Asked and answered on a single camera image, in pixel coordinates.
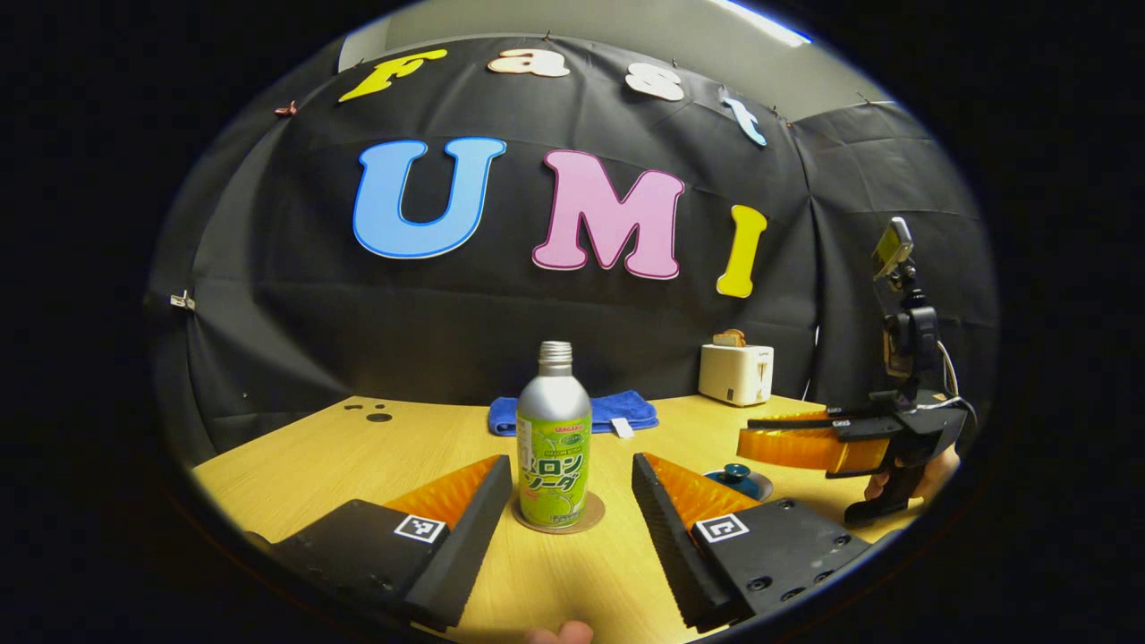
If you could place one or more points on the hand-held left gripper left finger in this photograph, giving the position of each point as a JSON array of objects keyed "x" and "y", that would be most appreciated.
[{"x": 465, "y": 537}]

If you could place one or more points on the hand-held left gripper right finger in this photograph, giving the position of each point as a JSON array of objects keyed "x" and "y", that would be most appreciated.
[{"x": 671, "y": 537}]

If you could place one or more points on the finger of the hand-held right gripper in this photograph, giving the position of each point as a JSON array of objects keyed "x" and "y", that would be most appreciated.
[
  {"x": 805, "y": 418},
  {"x": 796, "y": 450}
]

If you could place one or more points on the blue white-rimmed teacup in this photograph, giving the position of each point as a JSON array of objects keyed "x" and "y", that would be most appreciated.
[{"x": 759, "y": 490}]

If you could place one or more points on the blue teacup lid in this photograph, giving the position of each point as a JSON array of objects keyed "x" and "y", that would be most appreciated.
[{"x": 739, "y": 474}]

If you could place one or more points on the round brown coaster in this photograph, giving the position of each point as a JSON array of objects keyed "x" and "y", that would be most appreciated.
[{"x": 592, "y": 514}]

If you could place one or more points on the silver green-label water bottle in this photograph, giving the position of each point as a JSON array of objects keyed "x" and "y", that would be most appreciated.
[{"x": 555, "y": 438}]

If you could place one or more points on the white toaster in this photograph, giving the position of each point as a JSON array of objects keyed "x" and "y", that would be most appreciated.
[{"x": 735, "y": 374}]

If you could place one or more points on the blue folded towel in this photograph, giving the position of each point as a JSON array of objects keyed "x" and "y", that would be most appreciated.
[{"x": 626, "y": 410}]

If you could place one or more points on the black backdrop cloth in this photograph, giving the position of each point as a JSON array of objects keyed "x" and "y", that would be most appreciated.
[{"x": 447, "y": 331}]

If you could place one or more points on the metal binder clip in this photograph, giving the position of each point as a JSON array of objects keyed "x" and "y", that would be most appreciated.
[{"x": 182, "y": 300}]

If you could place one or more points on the red clip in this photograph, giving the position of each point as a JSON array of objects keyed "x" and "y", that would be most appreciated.
[{"x": 286, "y": 109}]

